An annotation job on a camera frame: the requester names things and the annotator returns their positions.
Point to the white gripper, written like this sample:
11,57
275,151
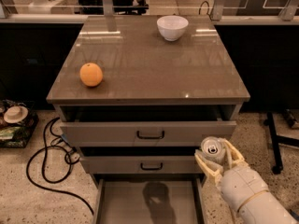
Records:
242,185

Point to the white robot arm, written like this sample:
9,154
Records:
272,212

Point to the bottom grey drawer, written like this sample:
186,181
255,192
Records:
150,201

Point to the grey drawer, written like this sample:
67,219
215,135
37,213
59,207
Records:
116,125
150,201
126,160

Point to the grey drawer cabinet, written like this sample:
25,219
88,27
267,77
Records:
140,67

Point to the middle grey drawer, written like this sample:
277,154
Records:
126,160

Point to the top grey drawer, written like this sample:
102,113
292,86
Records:
116,125

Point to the black wheeled stand base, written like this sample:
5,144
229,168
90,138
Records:
276,141

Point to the white ceramic bowl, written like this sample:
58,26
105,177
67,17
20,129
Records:
172,27

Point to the orange fruit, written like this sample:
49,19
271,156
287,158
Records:
91,74

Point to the straw hat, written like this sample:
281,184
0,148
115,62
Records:
15,114

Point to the black middle drawer handle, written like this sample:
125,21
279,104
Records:
154,167

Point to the black drawer handle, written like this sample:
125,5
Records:
141,136
154,167

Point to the black top drawer handle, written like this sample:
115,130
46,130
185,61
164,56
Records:
141,136

